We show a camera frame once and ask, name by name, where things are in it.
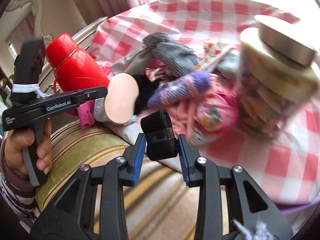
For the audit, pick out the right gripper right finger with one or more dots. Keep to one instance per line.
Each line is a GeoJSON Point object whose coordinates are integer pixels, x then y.
{"type": "Point", "coordinates": [231, 204]}

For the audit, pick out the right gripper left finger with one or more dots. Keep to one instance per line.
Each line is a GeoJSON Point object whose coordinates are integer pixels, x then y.
{"type": "Point", "coordinates": [136, 161]}

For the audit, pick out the magenta knit fingerless glove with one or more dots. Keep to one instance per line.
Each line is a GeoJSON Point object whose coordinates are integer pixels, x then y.
{"type": "Point", "coordinates": [85, 113]}

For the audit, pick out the pink floral cloth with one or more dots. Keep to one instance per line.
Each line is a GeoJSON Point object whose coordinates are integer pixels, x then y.
{"type": "Point", "coordinates": [207, 118]}

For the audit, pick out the black sock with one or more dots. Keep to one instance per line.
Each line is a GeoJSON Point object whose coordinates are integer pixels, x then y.
{"type": "Point", "coordinates": [161, 141]}

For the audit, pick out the purple pink striped sock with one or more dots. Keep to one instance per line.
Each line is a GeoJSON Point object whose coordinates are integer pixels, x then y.
{"type": "Point", "coordinates": [186, 87]}

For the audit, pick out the grey checkered sock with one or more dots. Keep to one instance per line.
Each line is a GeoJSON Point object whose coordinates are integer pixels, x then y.
{"type": "Point", "coordinates": [179, 57]}

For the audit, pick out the striped sleeve forearm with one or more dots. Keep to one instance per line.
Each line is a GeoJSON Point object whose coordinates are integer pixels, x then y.
{"type": "Point", "coordinates": [18, 196]}

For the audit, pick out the person's left hand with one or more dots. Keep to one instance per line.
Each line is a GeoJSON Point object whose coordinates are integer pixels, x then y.
{"type": "Point", "coordinates": [23, 138]}

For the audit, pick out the red white checkered tablecloth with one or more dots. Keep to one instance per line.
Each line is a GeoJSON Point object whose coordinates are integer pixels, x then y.
{"type": "Point", "coordinates": [287, 167]}

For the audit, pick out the red thermos flask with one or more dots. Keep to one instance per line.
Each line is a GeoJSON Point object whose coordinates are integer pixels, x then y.
{"type": "Point", "coordinates": [73, 67]}

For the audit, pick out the striped green gold sofa cushion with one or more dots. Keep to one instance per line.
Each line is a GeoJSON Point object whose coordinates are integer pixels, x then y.
{"type": "Point", "coordinates": [159, 206]}

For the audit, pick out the beige cloth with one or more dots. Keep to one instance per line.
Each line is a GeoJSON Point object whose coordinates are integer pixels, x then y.
{"type": "Point", "coordinates": [134, 63]}

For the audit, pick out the glass jar with gold lid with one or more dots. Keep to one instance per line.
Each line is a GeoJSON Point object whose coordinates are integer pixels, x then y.
{"type": "Point", "coordinates": [277, 74]}

